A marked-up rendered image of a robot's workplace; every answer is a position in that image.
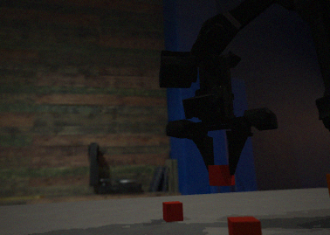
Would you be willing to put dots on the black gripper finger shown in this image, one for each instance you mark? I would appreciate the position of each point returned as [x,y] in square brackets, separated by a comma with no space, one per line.
[205,146]
[236,139]

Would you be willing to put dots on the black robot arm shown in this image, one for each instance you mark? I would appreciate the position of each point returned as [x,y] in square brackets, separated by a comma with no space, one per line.
[179,69]

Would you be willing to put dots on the red cube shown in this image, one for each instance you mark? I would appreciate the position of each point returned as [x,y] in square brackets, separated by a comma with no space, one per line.
[219,175]
[172,211]
[244,226]

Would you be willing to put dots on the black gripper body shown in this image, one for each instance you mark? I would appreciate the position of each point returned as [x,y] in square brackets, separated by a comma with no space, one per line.
[259,118]

